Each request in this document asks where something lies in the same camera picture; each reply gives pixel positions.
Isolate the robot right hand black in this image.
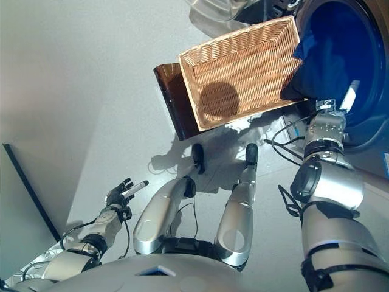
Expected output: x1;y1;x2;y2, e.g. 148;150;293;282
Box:
339;80;360;113

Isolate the robot left hand black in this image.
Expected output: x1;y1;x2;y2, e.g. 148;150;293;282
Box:
106;178;150;210

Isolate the black garment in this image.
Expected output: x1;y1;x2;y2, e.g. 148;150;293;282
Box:
281;29;350;101

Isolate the blue garment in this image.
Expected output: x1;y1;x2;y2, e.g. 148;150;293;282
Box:
292;32;317;60

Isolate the grey front-load washing machine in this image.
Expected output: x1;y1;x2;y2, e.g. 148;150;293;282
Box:
264;0;389;180

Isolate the round glass washing machine door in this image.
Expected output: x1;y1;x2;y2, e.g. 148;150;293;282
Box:
187;0;265;23

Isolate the grey robot torso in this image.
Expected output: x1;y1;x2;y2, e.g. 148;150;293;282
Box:
12;237;305;292

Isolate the glossy brown stool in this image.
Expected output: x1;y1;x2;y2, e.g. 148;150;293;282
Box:
153;63;201;141

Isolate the rectangular wicker laundry basket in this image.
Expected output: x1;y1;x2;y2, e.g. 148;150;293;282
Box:
178;15;309;132

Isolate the robot right leg silver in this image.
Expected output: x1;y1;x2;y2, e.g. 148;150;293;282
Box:
214;143;259;268

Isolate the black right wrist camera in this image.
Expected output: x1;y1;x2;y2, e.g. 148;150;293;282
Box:
315;99;337;112

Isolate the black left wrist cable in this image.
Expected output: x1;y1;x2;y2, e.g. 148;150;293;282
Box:
60;220;98;249

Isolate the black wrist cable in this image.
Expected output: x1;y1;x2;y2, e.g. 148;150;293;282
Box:
60;220;98;249
263;117;308;167

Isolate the thin black leg wire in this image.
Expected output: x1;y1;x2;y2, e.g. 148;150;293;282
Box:
168;202;199;244

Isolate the black wall baseboard strip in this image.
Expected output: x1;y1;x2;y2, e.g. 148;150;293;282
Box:
2;142;61;241

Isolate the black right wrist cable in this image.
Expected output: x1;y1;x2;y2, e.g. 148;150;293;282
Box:
263;117;308;167

